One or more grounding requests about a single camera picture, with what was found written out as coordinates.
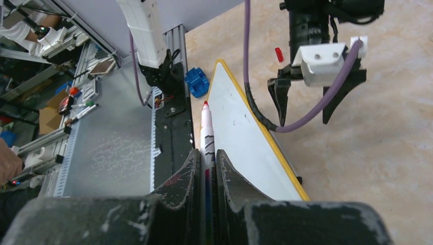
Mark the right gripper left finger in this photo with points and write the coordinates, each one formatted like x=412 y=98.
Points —
x=167 y=215

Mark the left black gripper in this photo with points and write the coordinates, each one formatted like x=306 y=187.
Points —
x=315 y=22

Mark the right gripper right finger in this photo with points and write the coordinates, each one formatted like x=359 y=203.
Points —
x=248 y=216

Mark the red marker cap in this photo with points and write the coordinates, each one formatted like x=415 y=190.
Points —
x=279 y=54

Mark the red white marker pen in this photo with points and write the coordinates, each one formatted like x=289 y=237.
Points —
x=207 y=164

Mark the white whiteboard yellow edge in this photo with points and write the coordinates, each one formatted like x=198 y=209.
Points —
x=250 y=147

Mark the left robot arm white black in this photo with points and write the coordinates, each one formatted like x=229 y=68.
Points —
x=155 y=60

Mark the person's hand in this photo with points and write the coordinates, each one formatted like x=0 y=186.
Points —
x=11 y=164

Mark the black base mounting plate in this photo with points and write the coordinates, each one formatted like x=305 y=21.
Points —
x=173 y=133

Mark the blue toy car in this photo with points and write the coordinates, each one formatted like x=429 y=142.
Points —
x=197 y=82

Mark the cluttered background workbench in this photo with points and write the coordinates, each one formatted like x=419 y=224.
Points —
x=24 y=75

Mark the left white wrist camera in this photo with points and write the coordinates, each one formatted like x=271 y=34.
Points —
x=320 y=64

